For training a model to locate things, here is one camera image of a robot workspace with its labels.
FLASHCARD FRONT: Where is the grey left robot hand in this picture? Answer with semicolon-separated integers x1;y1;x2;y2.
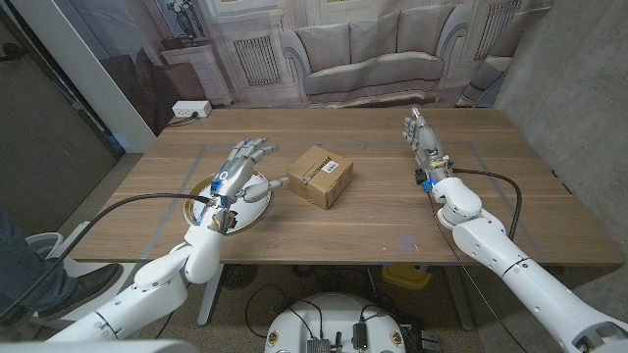
209;136;291;208

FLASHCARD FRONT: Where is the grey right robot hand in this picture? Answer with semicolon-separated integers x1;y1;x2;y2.
401;106;451;177

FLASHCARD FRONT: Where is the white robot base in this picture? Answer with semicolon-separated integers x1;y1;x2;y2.
264;292;407;353

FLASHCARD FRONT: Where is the white paper plate gold rim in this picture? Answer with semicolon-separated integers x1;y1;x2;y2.
183;171;273;235

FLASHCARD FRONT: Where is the brown cardboard box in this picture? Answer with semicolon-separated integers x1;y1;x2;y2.
285;144;354;211

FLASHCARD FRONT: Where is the white power strip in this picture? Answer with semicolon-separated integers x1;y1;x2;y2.
171;99;213;119

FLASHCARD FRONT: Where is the black round floor disc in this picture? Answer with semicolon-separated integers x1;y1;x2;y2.
223;264;259;290

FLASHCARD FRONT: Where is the printed living room backdrop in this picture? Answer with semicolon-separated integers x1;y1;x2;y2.
51;0;555;137

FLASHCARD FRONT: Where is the yellow object under table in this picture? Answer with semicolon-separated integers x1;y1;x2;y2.
381;263;433;290

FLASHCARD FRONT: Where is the grey table leg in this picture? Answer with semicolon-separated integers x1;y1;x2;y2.
444;265;476;332

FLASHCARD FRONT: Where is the dark leather shoe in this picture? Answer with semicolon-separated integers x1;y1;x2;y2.
0;263;124;328

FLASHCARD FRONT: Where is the white floor stand base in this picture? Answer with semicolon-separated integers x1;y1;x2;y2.
24;221;158;332

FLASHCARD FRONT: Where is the black power adapter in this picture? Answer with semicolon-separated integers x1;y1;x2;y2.
351;321;369;351

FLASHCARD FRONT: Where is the person leg in jeans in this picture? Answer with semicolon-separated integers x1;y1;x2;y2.
0;210;79;325

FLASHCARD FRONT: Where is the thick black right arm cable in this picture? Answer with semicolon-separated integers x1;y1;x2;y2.
450;168;523;241

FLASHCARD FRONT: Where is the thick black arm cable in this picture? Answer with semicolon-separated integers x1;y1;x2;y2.
450;168;523;241
0;192;215;320

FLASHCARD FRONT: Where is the black power strip cable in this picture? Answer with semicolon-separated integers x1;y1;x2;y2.
166;111;200;127

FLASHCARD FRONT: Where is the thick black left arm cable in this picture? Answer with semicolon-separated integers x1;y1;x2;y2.
0;192;215;320

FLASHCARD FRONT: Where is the white wall post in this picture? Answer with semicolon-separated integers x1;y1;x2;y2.
9;0;158;154

